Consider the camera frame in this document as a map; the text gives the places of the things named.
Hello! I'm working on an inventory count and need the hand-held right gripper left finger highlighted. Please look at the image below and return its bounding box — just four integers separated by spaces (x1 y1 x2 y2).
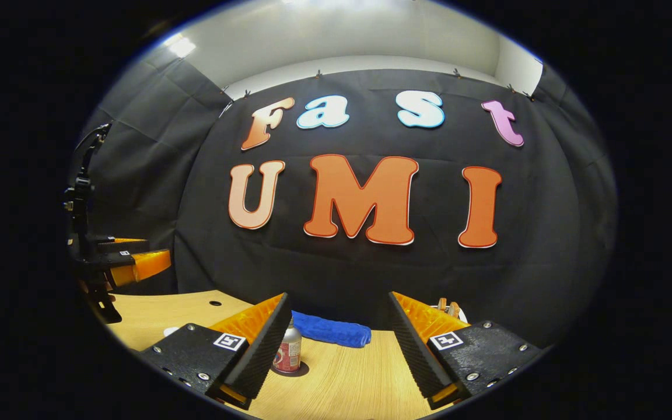
136 292 294 411

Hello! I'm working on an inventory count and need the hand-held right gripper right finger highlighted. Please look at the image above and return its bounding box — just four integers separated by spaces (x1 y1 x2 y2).
387 290 545 411

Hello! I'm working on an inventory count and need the silver water bottle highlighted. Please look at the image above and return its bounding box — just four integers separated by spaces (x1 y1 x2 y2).
272 318 303 374

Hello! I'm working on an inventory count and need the black round coaster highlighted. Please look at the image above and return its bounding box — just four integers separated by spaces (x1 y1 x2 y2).
271 362 310 377

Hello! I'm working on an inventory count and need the white toaster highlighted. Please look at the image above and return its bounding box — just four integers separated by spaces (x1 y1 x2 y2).
429 304 470 325

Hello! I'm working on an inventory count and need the blue towel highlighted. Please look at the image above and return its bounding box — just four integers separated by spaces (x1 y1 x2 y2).
291 310 372 349

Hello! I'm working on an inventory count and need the black backdrop cloth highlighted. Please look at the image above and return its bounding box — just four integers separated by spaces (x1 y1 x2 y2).
76 58 618 351

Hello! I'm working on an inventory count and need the ceiling light panel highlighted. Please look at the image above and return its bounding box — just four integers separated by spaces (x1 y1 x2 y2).
164 34 197 59

